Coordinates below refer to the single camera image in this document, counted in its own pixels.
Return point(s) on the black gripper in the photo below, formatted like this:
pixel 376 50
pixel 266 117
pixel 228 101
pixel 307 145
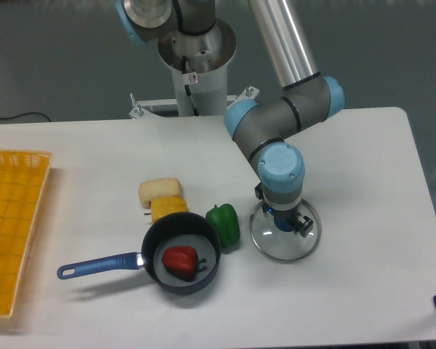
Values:
pixel 284 207

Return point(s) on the glass pot lid blue knob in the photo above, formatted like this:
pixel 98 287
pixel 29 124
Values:
pixel 281 243

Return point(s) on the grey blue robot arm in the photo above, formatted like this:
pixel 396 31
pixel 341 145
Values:
pixel 259 131

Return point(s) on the green toy bell pepper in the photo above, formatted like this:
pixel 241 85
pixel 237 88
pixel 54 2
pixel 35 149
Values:
pixel 224 219

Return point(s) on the red toy bell pepper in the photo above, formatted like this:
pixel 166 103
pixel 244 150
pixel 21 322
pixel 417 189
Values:
pixel 182 262

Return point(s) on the yellow toy corn cob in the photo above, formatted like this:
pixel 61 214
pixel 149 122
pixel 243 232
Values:
pixel 165 205

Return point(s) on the beige toy bread roll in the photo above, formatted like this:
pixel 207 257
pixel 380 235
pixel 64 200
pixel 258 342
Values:
pixel 156 188

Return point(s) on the yellow wicker basket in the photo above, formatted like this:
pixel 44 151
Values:
pixel 23 177

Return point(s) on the black saucepan blue handle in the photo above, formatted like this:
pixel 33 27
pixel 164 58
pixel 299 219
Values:
pixel 177 229

